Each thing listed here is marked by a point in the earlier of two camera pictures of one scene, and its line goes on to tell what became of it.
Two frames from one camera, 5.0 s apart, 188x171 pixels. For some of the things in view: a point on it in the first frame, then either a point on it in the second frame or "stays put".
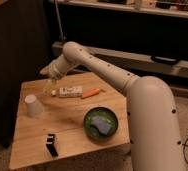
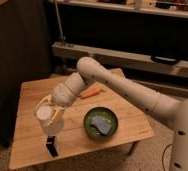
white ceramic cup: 34,106 → 45,114
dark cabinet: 19,45 stays put
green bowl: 104,112 stays put
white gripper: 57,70 → 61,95
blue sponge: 102,124 stays put
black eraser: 51,145 stays put
